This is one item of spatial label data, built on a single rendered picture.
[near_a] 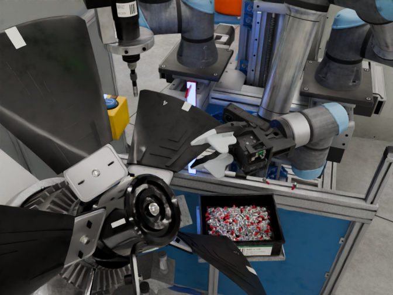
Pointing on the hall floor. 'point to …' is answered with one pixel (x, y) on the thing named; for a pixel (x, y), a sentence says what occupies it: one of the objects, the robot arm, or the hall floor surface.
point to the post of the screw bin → (213, 280)
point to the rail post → (345, 257)
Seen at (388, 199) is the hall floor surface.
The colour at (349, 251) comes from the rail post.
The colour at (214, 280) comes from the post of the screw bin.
